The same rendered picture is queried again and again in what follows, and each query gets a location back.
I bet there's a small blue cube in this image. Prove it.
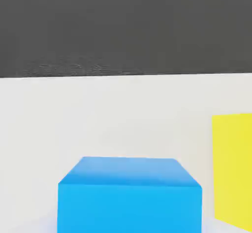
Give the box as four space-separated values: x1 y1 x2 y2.
57 156 203 233

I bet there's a large yellow box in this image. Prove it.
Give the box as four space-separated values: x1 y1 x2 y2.
212 113 252 233

